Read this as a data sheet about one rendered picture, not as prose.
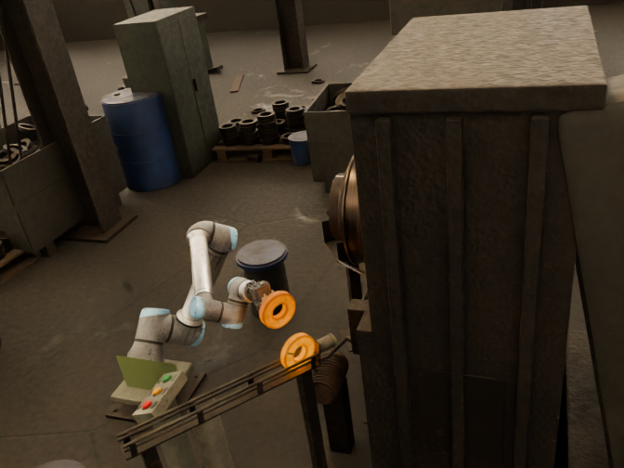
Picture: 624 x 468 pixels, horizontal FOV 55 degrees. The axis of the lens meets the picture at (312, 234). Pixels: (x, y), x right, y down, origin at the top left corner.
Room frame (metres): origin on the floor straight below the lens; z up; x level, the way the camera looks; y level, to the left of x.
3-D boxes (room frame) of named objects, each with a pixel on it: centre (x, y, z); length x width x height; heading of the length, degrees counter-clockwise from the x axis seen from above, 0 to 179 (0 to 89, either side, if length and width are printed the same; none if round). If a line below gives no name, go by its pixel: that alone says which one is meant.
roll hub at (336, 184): (2.21, -0.15, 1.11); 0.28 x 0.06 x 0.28; 157
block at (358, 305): (1.95, -0.16, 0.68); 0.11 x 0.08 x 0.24; 67
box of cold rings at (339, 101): (4.97, -0.69, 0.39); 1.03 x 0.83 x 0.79; 71
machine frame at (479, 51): (2.00, -0.63, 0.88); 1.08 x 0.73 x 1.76; 157
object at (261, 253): (3.13, 0.32, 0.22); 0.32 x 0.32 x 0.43
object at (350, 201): (2.17, -0.24, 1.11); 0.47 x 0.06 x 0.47; 157
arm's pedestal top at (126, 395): (2.49, 0.96, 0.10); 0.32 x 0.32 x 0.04; 68
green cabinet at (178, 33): (5.92, 1.13, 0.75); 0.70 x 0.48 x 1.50; 157
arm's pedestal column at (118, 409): (2.49, 0.96, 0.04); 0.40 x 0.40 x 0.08; 68
